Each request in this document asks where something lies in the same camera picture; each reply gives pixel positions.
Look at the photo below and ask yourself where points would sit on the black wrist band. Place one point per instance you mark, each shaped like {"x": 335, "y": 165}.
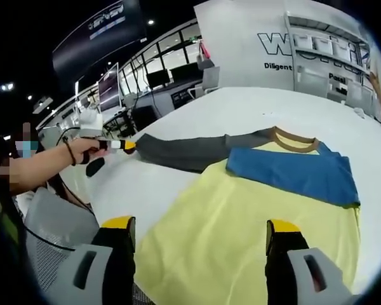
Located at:
{"x": 71, "y": 154}

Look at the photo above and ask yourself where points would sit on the grey office chair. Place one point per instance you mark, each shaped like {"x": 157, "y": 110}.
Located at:
{"x": 208, "y": 79}

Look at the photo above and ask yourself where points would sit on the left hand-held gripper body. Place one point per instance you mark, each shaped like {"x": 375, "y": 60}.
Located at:
{"x": 91, "y": 124}

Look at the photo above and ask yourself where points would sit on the grey mesh chair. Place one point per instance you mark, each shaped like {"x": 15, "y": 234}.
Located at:
{"x": 57, "y": 222}

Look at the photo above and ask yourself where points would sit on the grey office desk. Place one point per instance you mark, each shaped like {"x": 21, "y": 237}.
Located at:
{"x": 165, "y": 101}

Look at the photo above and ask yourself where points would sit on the black oval pad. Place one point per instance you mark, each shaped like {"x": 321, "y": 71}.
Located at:
{"x": 95, "y": 167}

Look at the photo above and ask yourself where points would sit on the large overhead dark display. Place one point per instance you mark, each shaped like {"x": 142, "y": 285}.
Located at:
{"x": 98, "y": 35}

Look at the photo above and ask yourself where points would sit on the person's dark printed shirt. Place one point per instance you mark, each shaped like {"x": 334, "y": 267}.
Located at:
{"x": 6, "y": 222}

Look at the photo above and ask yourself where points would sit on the yellow blue grey garment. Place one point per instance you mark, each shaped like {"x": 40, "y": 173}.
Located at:
{"x": 241, "y": 228}

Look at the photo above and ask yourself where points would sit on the small white packet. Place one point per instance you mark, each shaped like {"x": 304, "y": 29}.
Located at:
{"x": 359, "y": 112}

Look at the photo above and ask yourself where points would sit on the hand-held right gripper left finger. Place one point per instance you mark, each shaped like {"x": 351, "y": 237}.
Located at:
{"x": 101, "y": 273}

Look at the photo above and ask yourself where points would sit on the grey hanging bag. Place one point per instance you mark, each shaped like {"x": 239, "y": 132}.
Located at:
{"x": 205, "y": 61}

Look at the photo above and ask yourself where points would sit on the large display screen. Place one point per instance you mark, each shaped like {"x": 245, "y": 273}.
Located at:
{"x": 109, "y": 87}

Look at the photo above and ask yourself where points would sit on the metal storage shelf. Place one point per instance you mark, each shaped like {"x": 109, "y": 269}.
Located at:
{"x": 324, "y": 54}

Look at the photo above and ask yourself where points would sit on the black desktop monitor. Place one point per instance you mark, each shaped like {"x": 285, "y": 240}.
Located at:
{"x": 158, "y": 78}
{"x": 184, "y": 73}

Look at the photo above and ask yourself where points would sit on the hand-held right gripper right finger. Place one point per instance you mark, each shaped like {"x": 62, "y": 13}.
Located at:
{"x": 292, "y": 273}

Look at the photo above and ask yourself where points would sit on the person's left hand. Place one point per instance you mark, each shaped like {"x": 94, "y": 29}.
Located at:
{"x": 85, "y": 152}

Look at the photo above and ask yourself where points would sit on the pink hanging item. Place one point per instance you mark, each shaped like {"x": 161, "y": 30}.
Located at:
{"x": 204, "y": 50}

